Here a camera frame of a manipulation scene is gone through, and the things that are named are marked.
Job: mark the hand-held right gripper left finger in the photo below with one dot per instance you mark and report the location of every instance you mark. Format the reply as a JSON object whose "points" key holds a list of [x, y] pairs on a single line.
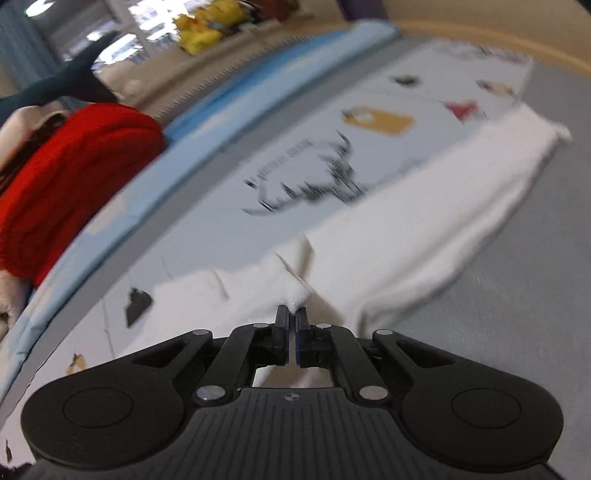
{"points": [[281, 332]]}

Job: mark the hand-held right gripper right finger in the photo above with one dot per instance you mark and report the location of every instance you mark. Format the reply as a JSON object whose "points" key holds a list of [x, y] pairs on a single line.
{"points": [[301, 334]]}

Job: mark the white small garment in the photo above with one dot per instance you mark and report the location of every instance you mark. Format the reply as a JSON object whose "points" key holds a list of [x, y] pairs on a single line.
{"points": [[415, 221]]}

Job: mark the deer print bed sheet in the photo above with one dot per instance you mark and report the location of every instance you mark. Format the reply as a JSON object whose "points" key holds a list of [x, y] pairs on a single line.
{"points": [[508, 277]]}

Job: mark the red folded blanket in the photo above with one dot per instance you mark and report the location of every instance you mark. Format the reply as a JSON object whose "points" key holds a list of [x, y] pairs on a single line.
{"points": [[78, 184]]}

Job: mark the speckled cream folded quilt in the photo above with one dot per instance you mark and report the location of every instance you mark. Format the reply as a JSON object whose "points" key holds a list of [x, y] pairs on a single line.
{"points": [[11, 300]]}

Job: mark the yellow plush toy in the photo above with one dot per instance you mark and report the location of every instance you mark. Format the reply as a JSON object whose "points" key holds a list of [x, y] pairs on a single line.
{"points": [[221, 11], [198, 34]]}

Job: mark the purple box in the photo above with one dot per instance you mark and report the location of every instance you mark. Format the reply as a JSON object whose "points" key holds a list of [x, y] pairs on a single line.
{"points": [[346, 8]]}

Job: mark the cream folded blanket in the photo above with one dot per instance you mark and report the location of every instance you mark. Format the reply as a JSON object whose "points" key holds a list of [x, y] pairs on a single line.
{"points": [[18, 134]]}

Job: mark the dark teal shark plush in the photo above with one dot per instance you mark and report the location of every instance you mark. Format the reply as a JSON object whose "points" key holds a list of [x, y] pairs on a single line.
{"points": [[60, 85]]}

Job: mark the window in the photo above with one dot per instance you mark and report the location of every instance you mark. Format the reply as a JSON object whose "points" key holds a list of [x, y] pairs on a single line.
{"points": [[115, 27]]}

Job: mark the blue curtain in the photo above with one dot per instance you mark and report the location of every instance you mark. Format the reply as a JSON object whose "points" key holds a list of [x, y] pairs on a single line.
{"points": [[23, 55]]}

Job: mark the wooden bed frame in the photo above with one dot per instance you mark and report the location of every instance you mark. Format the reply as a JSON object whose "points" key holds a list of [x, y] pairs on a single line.
{"points": [[508, 41]]}

